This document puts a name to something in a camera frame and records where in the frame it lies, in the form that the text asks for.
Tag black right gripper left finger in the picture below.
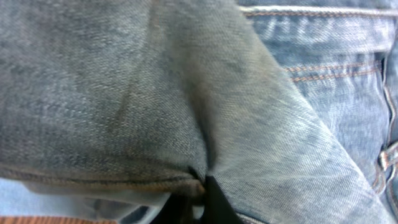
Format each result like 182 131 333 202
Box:
150 194 195 224

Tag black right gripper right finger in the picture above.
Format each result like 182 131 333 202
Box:
200 176 243 224

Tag light blue denim jeans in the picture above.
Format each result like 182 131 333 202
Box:
1 0 397 223

